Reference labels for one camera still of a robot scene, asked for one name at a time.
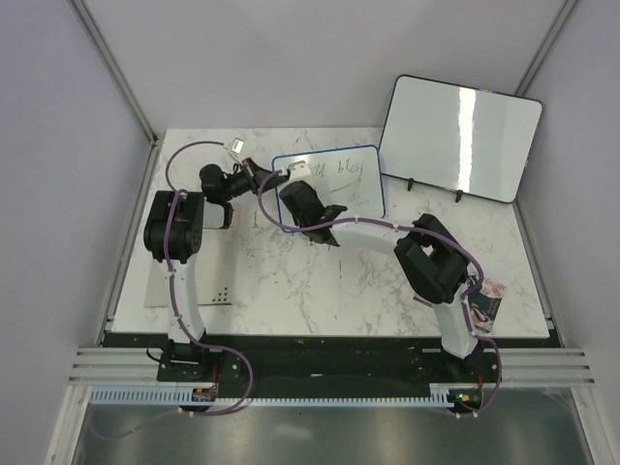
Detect white slotted cable duct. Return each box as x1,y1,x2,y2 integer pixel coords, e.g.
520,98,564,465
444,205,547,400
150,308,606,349
89,386,455,408

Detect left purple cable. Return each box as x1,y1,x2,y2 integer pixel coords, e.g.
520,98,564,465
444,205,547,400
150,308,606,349
89,139,258,440

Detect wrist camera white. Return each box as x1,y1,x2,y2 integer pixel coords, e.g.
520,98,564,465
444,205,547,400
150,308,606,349
227,138,244,164
278,161,312,181

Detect small blue-framed whiteboard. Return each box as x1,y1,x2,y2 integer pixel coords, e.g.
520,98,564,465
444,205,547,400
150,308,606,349
271,144,386,218

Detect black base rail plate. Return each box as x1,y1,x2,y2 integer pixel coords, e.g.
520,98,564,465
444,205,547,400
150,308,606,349
153,334,498,399

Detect colourful Little Women book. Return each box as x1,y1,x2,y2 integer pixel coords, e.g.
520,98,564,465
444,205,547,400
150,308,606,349
414,275,507,335

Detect white paper sheet with dots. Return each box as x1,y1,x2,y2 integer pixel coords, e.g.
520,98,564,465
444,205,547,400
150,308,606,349
144,211,240,308

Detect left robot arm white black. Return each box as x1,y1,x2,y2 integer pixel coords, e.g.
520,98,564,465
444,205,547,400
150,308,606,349
143,158,290,344

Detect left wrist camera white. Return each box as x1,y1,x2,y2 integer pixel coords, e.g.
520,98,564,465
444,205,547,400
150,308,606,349
227,138,244,164

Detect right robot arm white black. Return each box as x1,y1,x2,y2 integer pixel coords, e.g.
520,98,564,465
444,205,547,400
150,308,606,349
279,181,483,382

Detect aluminium frame rail front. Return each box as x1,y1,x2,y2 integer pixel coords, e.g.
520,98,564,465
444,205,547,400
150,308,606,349
69,345,595,388

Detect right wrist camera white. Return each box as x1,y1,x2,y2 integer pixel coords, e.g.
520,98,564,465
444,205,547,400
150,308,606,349
278,161,312,181

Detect large black-framed whiteboard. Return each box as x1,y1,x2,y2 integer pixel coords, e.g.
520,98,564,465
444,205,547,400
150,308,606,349
379,75,543,203

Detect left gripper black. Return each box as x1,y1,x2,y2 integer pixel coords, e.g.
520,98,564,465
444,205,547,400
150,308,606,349
222,159,289,202

